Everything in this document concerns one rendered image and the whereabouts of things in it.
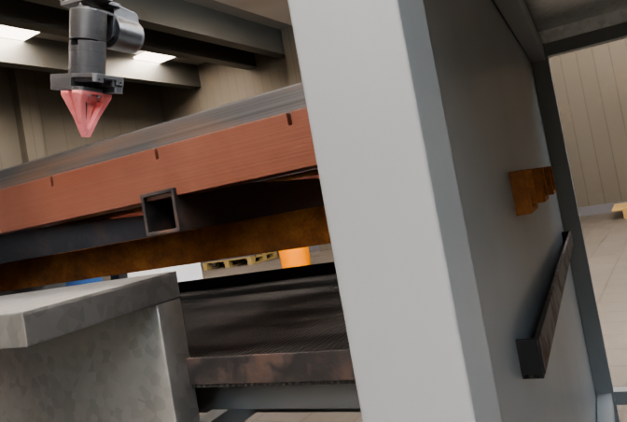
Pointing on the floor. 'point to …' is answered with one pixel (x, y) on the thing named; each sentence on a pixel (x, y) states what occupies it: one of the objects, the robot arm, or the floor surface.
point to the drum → (292, 258)
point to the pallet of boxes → (239, 260)
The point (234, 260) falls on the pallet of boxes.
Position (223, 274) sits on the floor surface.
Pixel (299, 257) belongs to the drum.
